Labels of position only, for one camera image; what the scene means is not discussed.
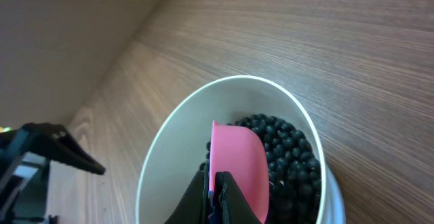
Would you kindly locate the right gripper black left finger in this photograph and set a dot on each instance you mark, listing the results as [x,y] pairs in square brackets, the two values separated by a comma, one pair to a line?
[192,208]

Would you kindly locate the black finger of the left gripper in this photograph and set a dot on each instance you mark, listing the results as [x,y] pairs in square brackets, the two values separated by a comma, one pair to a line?
[54,142]

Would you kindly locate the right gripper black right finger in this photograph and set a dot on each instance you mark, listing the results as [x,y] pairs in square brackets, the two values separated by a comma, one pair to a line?
[229,204]

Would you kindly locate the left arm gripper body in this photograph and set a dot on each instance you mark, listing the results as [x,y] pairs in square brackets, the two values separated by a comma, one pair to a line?
[14,145]

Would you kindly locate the pink scoop with blue handle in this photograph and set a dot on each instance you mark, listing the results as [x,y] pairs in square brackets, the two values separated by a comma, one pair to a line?
[239,150]

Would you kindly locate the white bowl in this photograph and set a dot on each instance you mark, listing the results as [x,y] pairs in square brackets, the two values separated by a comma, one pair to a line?
[179,146]

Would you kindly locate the black beans in bowl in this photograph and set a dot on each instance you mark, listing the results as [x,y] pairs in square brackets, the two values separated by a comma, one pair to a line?
[294,171]

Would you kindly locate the white digital kitchen scale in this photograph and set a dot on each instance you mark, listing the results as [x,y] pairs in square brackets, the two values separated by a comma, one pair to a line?
[334,210]

